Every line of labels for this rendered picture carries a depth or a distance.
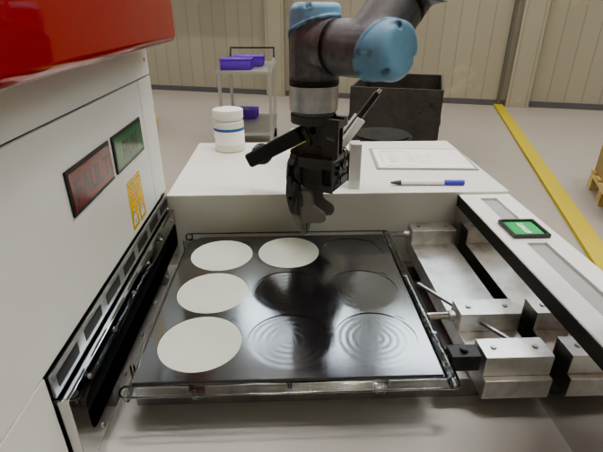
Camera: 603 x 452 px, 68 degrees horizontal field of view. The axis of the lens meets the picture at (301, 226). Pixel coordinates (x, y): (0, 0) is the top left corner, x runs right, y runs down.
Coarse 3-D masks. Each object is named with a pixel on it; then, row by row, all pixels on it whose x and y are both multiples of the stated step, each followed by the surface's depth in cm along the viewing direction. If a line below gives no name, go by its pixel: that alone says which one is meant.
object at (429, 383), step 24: (168, 384) 48; (216, 384) 48; (240, 384) 48; (264, 384) 48; (312, 384) 48; (336, 384) 48; (360, 384) 48; (384, 384) 48; (408, 384) 48; (432, 384) 48; (456, 384) 48
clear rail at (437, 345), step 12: (396, 252) 74; (396, 264) 71; (408, 276) 67; (408, 288) 65; (420, 300) 62; (420, 312) 59; (432, 324) 57; (432, 336) 55; (444, 348) 53; (444, 360) 51; (444, 372) 50; (456, 372) 50
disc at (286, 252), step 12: (276, 240) 78; (288, 240) 78; (300, 240) 78; (264, 252) 74; (276, 252) 74; (288, 252) 74; (300, 252) 74; (312, 252) 74; (276, 264) 71; (288, 264) 71; (300, 264) 71
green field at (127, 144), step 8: (128, 128) 60; (136, 128) 64; (120, 136) 57; (128, 136) 60; (136, 136) 64; (120, 144) 57; (128, 144) 60; (136, 144) 64; (120, 152) 57; (128, 152) 60; (136, 152) 64; (120, 160) 57; (128, 160) 60; (120, 168) 57
